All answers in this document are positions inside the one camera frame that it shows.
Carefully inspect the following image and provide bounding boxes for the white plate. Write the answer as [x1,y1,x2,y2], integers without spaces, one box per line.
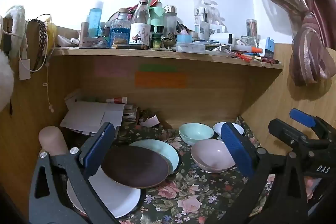
[66,166,141,218]

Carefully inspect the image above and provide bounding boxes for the clear plastic box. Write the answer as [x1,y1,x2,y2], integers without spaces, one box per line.
[175,42,206,53]

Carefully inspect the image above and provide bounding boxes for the orange sticky note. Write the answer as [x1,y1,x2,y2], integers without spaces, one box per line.
[135,71,185,88]

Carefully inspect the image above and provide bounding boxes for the tall blue liquid bottle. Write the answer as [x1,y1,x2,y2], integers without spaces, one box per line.
[89,1,103,37]

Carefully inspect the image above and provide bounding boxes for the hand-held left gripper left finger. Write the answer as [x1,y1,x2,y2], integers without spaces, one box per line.
[29,122,121,224]

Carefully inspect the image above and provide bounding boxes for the white bottle orange cap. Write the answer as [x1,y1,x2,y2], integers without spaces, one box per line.
[236,44,263,54]

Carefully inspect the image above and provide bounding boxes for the brown patterned headband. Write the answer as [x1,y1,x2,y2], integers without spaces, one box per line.
[31,19,48,69]

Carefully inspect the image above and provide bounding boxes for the white fluffy headband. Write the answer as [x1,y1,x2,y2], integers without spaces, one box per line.
[1,5,28,50]

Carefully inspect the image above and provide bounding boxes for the green sticky note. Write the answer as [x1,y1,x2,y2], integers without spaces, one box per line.
[139,64,178,72]

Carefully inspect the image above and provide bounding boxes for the pale green bowl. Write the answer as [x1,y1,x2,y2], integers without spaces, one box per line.
[179,123,215,146]

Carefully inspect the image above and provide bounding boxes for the pink sticky note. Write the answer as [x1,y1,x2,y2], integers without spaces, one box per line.
[94,61,132,77]

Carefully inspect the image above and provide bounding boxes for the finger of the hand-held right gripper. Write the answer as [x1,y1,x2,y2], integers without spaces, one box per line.
[268,119,309,147]
[289,109,332,135]

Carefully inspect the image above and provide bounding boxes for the stack of white papers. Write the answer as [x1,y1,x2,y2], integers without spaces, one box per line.
[60,101,125,135]

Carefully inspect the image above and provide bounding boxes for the white fluffy pompom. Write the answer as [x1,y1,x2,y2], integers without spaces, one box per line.
[0,52,14,111]

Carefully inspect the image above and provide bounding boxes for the blue pencil sharpener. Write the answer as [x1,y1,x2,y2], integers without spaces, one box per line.
[264,37,275,59]

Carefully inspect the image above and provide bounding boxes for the dark green small bottle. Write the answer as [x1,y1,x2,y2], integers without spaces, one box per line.
[151,26,164,48]

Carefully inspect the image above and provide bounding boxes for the brown tube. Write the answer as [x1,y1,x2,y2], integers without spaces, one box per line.
[79,22,91,48]

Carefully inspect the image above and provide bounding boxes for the yellow headband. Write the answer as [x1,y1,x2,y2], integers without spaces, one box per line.
[45,18,57,48]

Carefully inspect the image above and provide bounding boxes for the white bowl with black spots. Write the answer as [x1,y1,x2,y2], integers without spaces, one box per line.
[213,122,244,140]

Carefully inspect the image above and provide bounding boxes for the stack of cards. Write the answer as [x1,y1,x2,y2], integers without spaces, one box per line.
[123,105,139,123]

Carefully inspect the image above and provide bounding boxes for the dark floral cloth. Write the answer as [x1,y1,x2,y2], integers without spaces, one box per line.
[113,116,313,224]

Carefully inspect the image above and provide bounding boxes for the clear bottle silver cap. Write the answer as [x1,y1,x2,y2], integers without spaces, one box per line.
[163,5,178,37]

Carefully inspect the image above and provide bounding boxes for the clear cylinder of pencils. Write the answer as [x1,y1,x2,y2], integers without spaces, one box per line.
[246,19,258,38]

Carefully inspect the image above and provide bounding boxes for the white charger plug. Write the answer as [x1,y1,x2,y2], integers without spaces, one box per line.
[19,59,31,81]

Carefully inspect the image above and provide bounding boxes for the beige rounded handle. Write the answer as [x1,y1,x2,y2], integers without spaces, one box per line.
[38,126,69,156]

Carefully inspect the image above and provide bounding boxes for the small white cardboard box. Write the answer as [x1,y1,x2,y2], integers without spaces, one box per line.
[139,114,160,127]

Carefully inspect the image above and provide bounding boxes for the white cable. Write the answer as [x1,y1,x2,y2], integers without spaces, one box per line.
[42,14,54,112]

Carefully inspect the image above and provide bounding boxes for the pale green plate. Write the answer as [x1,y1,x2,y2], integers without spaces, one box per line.
[129,139,180,174]

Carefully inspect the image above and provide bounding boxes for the green pump bottle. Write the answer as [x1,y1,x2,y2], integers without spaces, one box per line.
[148,0,164,28]

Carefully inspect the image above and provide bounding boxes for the clear brush packaging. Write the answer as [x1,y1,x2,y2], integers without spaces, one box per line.
[194,0,226,30]

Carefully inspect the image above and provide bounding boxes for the glass jar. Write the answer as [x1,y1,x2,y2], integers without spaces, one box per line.
[240,35,257,48]

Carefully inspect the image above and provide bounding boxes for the pink bowl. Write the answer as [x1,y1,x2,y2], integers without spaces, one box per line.
[190,139,237,173]

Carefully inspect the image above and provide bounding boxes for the brown plate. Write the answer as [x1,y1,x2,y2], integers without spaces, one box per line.
[100,145,170,189]

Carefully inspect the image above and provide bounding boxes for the square glass bottle blue liquid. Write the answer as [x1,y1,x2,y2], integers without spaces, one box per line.
[110,8,131,48]

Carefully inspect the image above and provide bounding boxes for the clear labelled wine bottle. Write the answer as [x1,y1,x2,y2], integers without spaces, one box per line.
[129,0,151,49]

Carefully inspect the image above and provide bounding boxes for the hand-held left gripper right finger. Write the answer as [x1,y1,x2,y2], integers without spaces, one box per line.
[220,122,309,224]

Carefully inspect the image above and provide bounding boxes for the red and white tube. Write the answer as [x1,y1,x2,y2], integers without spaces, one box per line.
[106,97,128,104]

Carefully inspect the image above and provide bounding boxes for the pink striped curtain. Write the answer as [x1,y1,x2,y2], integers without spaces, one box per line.
[240,0,336,86]

